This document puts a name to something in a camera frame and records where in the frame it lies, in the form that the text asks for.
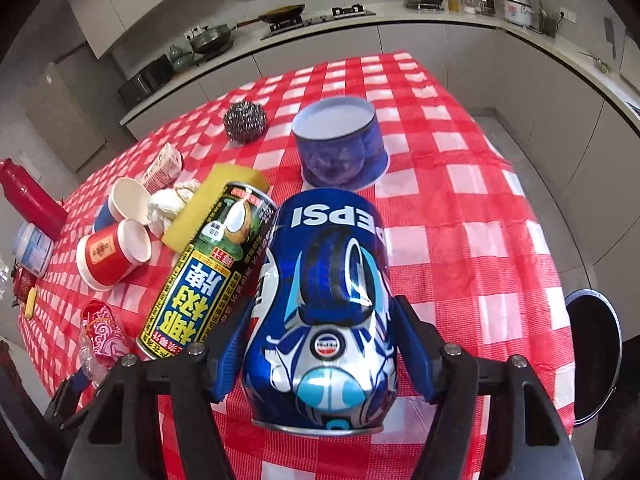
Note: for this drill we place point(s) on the blue paper cup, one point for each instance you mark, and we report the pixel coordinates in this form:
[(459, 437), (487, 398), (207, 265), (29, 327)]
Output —
[(127, 200)]

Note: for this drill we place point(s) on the blue soda can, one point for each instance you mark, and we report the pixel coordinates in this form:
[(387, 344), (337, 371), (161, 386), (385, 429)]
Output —
[(320, 280)]

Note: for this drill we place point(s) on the steel wool scrubber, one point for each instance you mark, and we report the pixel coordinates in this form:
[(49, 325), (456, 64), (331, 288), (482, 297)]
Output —
[(245, 121)]

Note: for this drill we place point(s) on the grey refrigerator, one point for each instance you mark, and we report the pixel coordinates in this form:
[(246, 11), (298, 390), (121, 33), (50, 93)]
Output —
[(65, 105)]

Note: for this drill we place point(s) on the red thermos bottle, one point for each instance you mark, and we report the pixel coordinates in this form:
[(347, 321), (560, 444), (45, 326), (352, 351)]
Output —
[(30, 200)]

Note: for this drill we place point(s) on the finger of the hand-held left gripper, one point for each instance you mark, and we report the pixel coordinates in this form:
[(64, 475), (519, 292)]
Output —
[(60, 402)]

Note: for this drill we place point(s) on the white jar with blue label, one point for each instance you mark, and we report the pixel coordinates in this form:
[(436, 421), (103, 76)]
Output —
[(31, 250)]

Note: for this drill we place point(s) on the white rice cooker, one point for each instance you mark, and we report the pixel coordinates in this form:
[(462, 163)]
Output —
[(519, 9)]

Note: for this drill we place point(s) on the grey pot with lid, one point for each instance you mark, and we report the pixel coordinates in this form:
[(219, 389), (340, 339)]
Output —
[(212, 39)]

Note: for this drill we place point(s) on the yellow sponge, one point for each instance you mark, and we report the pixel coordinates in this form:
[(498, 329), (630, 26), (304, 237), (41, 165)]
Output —
[(200, 205)]

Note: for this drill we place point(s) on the small red object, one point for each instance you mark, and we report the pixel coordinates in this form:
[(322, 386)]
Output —
[(24, 284)]

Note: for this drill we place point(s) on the black utensil holder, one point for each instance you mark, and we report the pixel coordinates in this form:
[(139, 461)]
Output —
[(548, 24)]

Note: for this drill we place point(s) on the hanging cleaver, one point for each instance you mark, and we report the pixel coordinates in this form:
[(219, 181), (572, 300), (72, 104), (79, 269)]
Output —
[(610, 37)]

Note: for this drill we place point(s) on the green ceramic jar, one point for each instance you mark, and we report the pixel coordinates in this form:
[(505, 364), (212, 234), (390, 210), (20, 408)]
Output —
[(180, 59)]

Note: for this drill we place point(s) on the black microwave oven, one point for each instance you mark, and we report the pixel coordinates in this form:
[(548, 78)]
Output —
[(145, 82)]

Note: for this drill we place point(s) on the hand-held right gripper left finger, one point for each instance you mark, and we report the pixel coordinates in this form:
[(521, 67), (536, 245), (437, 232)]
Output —
[(227, 360)]

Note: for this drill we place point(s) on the green drink can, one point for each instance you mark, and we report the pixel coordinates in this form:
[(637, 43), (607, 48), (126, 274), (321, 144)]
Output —
[(210, 270)]

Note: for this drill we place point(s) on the red paper cup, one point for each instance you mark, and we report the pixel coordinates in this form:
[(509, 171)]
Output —
[(102, 255)]

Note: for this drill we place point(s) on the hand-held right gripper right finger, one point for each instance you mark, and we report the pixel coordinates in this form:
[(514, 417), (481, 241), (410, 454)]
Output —
[(415, 355)]

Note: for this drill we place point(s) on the blue round paper container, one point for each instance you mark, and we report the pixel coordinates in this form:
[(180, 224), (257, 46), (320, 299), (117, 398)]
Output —
[(340, 155)]

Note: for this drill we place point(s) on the grey kitchen counter cabinets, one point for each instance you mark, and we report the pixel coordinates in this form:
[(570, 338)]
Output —
[(450, 40)]

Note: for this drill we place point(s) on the red checkered tablecloth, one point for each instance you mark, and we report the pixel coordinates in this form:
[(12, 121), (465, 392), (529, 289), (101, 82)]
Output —
[(475, 260)]

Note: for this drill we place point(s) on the white and red carton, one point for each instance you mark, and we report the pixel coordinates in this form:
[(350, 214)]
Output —
[(160, 170)]

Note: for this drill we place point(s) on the crushed red label plastic bottle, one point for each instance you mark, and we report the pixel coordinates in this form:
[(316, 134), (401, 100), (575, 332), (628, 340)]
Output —
[(105, 335)]

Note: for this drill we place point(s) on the grey wall cabinets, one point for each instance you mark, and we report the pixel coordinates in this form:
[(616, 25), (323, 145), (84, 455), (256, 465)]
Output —
[(150, 5)]

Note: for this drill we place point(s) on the white tissue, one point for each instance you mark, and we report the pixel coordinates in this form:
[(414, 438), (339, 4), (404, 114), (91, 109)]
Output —
[(165, 207)]

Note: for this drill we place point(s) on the small yellow object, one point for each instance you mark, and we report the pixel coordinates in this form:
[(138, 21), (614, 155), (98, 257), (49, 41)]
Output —
[(30, 302)]

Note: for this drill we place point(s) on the yellow oil bottle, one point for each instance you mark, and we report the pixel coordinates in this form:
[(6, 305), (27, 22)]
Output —
[(453, 2)]

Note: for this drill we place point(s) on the black gas stove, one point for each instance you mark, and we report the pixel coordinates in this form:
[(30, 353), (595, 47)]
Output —
[(320, 21)]

